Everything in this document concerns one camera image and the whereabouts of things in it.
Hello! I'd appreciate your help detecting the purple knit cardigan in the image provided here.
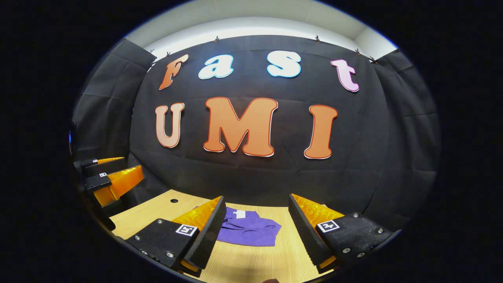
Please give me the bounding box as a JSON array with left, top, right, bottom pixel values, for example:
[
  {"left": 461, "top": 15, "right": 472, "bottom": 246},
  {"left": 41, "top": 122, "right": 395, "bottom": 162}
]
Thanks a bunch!
[{"left": 195, "top": 206, "right": 282, "bottom": 247}]

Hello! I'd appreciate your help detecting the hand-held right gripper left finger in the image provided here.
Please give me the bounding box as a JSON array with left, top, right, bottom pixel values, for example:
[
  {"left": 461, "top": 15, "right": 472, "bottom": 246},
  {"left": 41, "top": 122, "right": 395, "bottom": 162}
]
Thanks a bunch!
[{"left": 126, "top": 195, "right": 227, "bottom": 277}]

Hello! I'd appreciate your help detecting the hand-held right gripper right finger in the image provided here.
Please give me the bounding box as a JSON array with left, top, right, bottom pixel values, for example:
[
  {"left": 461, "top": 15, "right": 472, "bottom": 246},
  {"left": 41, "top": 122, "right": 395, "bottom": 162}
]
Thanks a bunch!
[{"left": 288, "top": 193, "right": 395, "bottom": 275}]

